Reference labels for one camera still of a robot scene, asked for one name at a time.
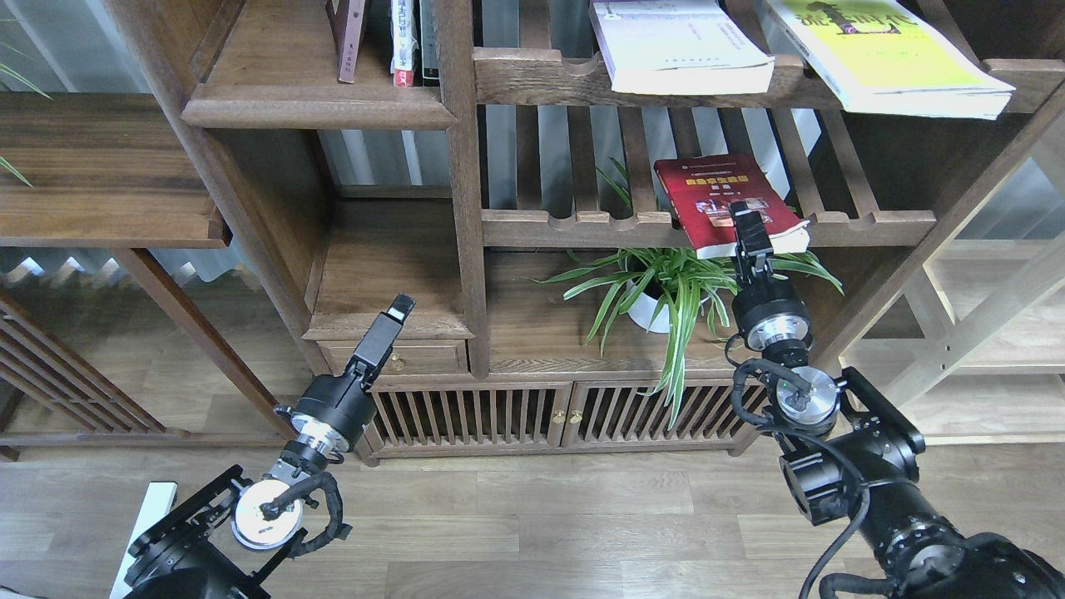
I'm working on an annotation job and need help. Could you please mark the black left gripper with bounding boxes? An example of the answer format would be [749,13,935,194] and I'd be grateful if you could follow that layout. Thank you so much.
[276,293,416,454]

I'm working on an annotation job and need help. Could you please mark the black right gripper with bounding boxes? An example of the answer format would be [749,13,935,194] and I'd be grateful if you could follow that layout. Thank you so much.
[730,200,813,346]

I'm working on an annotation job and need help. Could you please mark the red paperback book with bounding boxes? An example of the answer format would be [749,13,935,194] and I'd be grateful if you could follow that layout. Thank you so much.
[654,153,810,259]

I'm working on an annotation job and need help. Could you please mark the yellow-green cover book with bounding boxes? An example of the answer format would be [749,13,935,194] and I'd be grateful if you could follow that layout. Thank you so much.
[764,1,1015,119]

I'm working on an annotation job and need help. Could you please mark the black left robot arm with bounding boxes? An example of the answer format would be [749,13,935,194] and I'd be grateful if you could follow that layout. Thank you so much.
[125,295,416,598]

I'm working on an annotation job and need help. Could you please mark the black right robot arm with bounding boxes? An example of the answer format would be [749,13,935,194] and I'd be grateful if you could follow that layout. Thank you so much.
[730,201,1064,598]

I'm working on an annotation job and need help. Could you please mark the green spider plant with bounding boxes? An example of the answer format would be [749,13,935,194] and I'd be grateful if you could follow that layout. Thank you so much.
[537,156,843,431]

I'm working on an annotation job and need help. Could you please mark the white plant pot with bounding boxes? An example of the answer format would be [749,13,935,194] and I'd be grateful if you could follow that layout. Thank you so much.
[627,281,671,334]

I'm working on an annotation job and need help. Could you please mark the dark wooden bookshelf cabinet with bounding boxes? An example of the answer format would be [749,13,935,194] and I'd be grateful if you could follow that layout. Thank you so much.
[104,1,1063,460]

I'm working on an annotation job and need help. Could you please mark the white lavender paperback book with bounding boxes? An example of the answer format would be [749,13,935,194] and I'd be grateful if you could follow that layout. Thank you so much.
[589,1,775,96]

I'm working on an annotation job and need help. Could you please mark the white red upright book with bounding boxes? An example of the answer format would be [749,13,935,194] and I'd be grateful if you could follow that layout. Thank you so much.
[389,0,417,88]

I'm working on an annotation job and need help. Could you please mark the dark upright book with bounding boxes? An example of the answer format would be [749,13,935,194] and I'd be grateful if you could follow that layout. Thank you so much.
[417,0,440,87]

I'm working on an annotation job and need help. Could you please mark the dark slatted wooden rack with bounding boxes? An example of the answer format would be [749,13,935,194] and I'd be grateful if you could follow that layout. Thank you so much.
[1,295,295,462]

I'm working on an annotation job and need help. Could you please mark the green leaves at left edge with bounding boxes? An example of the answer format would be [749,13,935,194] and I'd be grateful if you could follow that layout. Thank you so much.
[1,41,51,187]

